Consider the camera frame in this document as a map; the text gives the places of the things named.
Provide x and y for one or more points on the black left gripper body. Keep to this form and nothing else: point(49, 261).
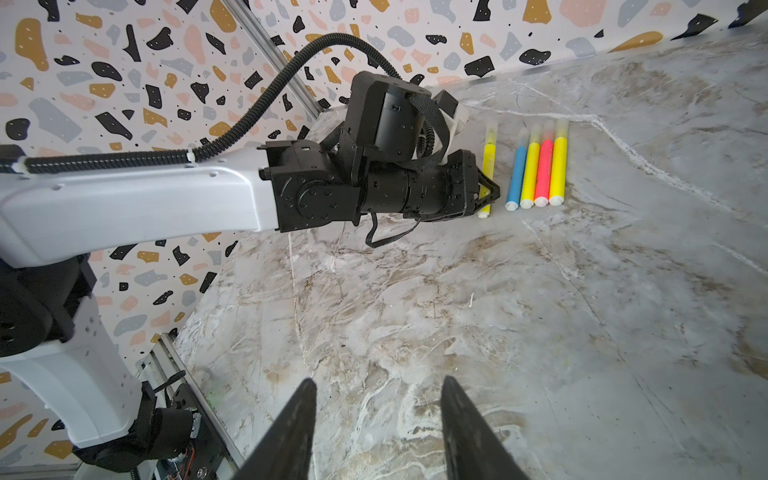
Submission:
point(435, 193)

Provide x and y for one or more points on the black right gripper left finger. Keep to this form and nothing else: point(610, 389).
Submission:
point(285, 450)

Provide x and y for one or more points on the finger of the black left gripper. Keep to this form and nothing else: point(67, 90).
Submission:
point(488, 193)

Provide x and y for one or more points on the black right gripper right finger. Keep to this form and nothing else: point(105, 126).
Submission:
point(472, 449)

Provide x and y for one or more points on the blue highlighter pen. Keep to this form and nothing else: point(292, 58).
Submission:
point(516, 182)

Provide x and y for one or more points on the yellow highlighter pen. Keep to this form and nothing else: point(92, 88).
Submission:
point(531, 167)
point(490, 146)
point(559, 163)

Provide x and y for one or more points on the pink highlighter pen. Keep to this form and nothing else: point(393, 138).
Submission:
point(542, 187)

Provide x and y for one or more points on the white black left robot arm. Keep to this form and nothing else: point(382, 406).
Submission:
point(52, 337)

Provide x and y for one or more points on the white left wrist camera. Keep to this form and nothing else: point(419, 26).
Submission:
point(455, 114)

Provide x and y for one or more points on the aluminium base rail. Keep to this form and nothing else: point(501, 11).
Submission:
point(209, 452)

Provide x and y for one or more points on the metal corner post left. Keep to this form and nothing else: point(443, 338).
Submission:
point(248, 21)

